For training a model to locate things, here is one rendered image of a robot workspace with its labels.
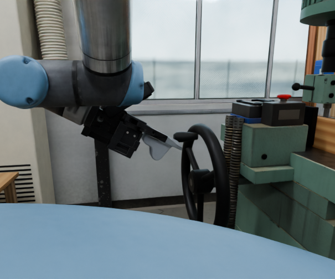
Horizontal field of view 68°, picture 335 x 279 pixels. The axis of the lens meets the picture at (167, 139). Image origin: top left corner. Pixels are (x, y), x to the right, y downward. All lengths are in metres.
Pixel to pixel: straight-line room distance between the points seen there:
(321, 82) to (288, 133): 0.18
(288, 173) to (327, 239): 0.14
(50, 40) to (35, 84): 1.37
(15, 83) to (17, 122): 1.32
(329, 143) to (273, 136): 0.13
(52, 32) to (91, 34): 1.42
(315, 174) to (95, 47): 0.46
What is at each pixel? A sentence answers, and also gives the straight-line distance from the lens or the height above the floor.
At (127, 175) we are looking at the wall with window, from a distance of 2.03.
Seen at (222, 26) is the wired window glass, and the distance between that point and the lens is 2.14.
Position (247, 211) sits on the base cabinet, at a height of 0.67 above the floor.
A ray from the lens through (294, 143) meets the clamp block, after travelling 0.62.
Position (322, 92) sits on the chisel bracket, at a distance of 0.72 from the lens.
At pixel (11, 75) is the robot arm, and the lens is 0.42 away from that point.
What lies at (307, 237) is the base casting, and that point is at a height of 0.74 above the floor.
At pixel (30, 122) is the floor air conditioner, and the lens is 1.71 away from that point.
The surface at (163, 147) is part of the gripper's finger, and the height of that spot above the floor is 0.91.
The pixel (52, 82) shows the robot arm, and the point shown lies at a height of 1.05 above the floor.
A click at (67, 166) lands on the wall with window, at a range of 2.05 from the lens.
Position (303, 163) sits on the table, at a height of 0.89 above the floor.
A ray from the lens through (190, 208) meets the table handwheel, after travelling 0.73.
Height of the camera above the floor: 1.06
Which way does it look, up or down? 14 degrees down
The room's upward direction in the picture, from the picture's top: straight up
